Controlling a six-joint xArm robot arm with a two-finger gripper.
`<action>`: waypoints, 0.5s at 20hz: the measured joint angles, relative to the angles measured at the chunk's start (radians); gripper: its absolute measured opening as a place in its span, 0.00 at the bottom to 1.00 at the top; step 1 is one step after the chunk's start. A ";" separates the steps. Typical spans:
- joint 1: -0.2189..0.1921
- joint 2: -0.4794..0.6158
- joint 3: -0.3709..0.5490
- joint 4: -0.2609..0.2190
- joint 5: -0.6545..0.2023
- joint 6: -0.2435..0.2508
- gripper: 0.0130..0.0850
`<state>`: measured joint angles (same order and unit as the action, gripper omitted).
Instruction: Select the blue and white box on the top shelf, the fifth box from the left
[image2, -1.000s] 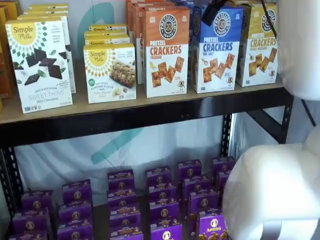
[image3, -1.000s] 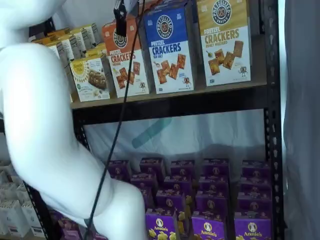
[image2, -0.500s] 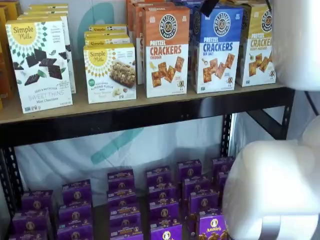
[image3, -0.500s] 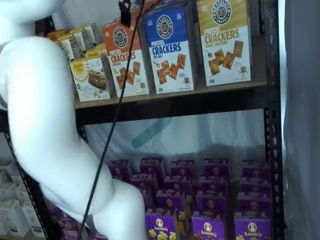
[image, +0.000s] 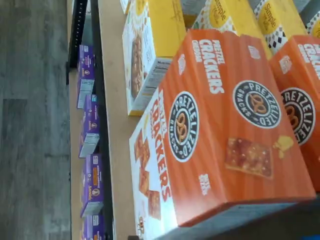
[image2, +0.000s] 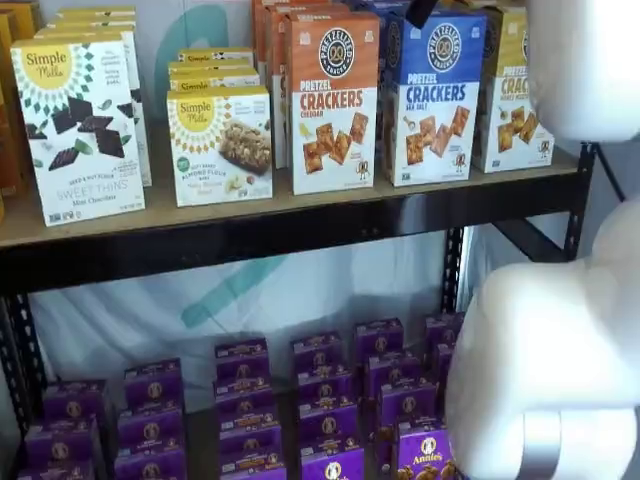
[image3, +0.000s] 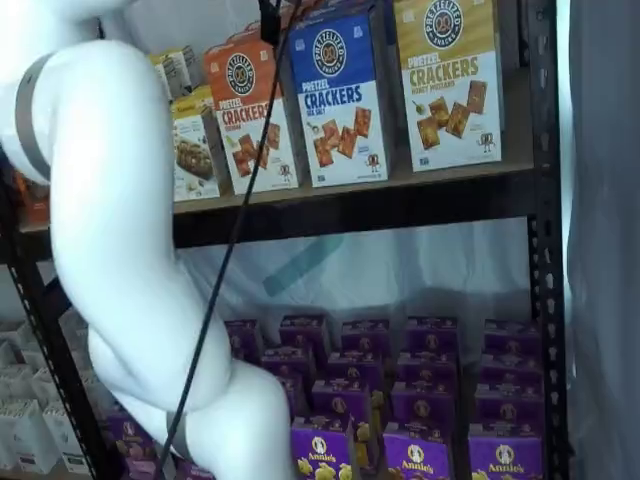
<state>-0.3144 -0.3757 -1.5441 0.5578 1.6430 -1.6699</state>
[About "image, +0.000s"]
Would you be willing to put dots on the orange white pretzel crackers box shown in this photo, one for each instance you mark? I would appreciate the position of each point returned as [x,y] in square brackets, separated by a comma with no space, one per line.
[225,137]
[300,112]

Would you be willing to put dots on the purple Annie's snack box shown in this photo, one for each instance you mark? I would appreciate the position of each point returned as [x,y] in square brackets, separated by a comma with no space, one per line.
[93,228]
[92,185]
[86,70]
[90,125]

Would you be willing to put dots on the brown wooden shelf board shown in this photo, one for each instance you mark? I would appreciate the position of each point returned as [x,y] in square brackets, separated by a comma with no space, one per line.
[117,62]
[73,150]

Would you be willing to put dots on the black metal shelf rack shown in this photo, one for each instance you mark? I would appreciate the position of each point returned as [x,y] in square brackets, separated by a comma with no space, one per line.
[100,75]

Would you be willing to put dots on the Simple Mills box brown cookies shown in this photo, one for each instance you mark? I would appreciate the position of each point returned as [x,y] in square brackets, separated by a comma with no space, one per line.
[160,30]

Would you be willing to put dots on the yellow white Simple Mills box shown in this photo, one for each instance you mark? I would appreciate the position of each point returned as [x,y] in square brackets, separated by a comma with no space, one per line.
[280,22]
[313,26]
[230,17]

